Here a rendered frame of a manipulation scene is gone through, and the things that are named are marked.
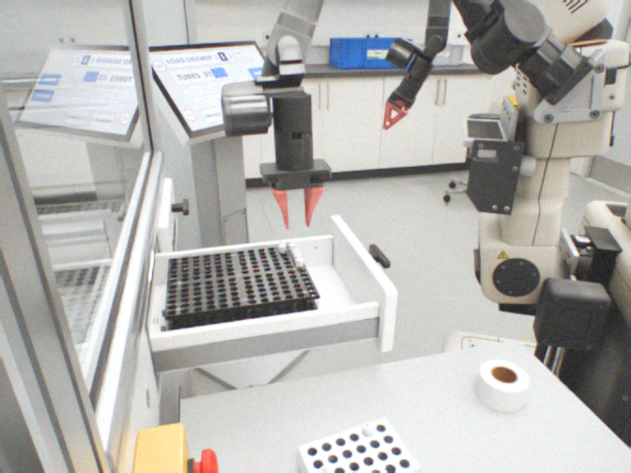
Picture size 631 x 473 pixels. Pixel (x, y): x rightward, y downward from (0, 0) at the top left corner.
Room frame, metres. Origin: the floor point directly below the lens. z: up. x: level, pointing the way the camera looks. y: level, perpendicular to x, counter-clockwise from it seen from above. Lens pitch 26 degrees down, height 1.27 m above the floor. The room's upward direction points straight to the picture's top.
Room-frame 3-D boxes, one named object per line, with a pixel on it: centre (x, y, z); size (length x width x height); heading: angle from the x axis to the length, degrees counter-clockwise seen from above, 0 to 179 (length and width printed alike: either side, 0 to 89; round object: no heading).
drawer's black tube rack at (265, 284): (0.64, 0.12, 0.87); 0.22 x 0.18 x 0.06; 104
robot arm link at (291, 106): (0.68, 0.04, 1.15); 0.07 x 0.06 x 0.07; 107
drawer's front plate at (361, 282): (0.69, -0.07, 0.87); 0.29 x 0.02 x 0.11; 14
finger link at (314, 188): (0.68, 0.03, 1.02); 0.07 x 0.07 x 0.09; 11
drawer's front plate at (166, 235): (0.92, 0.32, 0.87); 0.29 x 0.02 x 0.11; 14
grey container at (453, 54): (4.40, -1.07, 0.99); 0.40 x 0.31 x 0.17; 104
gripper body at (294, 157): (0.68, 0.03, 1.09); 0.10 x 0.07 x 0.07; 101
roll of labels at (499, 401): (0.53, -0.28, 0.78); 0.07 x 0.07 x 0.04
